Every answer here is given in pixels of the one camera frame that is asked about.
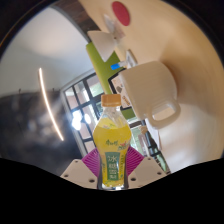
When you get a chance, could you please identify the white bowl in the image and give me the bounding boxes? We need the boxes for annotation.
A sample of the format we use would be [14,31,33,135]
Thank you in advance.
[87,29,118,63]

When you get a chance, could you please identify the flat round red coaster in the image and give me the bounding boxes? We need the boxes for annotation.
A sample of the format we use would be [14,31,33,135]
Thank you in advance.
[111,0,131,27]

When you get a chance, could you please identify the long curved ceiling light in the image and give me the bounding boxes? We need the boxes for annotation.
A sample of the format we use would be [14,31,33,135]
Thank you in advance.
[37,67,65,142]

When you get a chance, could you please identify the black pendant lamps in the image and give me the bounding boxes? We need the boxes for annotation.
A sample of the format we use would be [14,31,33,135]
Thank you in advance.
[70,109,93,132]

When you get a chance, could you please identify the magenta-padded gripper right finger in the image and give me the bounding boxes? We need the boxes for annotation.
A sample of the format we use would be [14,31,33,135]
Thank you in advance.
[124,145,167,188]

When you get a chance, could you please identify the black tablet with pictures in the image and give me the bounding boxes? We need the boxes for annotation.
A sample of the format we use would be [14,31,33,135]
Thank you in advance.
[107,68,134,111]

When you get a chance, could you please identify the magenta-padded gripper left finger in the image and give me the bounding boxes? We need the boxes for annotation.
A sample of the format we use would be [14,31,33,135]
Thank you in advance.
[60,147,102,189]

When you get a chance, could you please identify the yellow drink bottle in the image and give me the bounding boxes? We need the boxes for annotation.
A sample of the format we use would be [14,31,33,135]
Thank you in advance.
[92,93,132,191]

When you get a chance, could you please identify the white ribbed mug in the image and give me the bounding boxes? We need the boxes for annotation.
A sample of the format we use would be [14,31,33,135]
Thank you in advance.
[119,60,182,130]

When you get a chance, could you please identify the small white card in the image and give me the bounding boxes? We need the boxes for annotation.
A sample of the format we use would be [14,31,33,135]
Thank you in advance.
[124,49,138,69]

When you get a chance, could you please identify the blue-capped glue stick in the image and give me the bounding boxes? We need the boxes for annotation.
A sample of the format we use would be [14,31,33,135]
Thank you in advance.
[110,60,127,71]

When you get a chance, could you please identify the green upholstered bench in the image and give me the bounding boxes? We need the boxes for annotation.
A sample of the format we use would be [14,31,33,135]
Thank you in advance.
[85,41,137,121]

